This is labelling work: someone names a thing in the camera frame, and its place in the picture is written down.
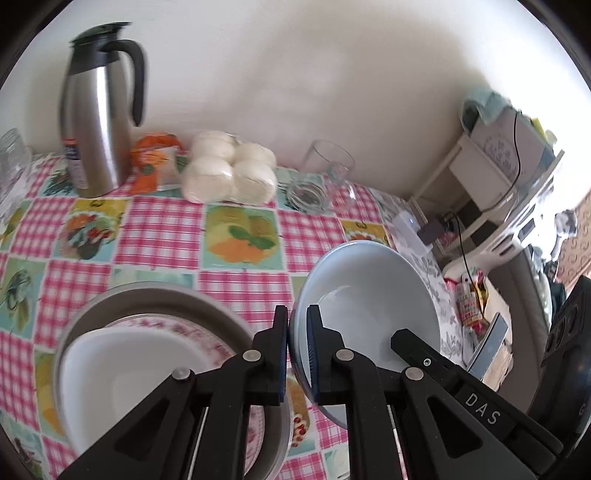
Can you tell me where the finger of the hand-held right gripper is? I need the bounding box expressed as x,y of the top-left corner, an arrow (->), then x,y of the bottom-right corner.
390,329 -> 563,462

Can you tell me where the black charger adapter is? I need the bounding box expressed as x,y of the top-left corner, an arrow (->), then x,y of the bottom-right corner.
418,217 -> 456,246

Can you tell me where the bag of steamed buns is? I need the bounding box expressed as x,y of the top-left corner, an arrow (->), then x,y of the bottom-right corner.
181,130 -> 279,205

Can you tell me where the black power cable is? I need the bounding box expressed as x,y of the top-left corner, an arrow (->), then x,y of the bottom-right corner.
482,110 -> 523,214

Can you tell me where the smartphone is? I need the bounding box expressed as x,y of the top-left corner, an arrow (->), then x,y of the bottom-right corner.
466,313 -> 509,381

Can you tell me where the colourful snack tube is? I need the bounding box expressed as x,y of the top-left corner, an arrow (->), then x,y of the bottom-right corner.
455,277 -> 490,331

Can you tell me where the white wooden shelf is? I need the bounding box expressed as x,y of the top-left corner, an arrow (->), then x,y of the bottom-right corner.
409,134 -> 562,241

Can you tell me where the clear glass tumbler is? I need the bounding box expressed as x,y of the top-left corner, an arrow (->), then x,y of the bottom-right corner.
0,128 -> 32,204

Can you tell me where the white plastic chair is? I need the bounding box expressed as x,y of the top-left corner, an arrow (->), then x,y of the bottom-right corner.
443,175 -> 567,278

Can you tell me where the clear glass mug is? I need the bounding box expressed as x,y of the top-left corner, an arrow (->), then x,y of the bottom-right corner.
286,140 -> 357,214

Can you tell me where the light blue bowl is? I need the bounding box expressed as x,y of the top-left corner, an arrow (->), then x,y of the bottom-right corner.
287,240 -> 441,430

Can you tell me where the black charging cable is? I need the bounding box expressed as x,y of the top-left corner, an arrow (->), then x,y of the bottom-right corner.
442,211 -> 485,324

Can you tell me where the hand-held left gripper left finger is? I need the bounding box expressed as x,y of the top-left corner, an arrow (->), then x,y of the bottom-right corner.
56,305 -> 288,480

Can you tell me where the beige pouch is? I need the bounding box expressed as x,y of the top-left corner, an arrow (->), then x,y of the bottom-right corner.
480,342 -> 514,389

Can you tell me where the pink checked tablecloth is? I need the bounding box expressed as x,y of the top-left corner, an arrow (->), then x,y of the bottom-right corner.
0,154 -> 472,480

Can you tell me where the round metal basin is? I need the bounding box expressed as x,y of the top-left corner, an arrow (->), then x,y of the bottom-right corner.
52,282 -> 293,480

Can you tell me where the pink floral round plate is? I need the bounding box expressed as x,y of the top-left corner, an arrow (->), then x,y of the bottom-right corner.
104,314 -> 266,476

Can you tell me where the orange snack packet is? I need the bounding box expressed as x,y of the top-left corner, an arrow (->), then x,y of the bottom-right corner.
130,144 -> 186,195
137,133 -> 182,151

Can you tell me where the stainless steel thermos jug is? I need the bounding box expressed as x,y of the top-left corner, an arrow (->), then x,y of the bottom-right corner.
59,21 -> 147,199

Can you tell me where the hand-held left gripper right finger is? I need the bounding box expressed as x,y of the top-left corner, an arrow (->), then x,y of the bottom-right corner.
305,305 -> 537,480

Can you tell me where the white floral storage box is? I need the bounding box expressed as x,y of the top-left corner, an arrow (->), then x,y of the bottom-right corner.
471,106 -> 555,186

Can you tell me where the teal cloth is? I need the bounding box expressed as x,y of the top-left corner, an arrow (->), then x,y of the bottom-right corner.
462,90 -> 509,134

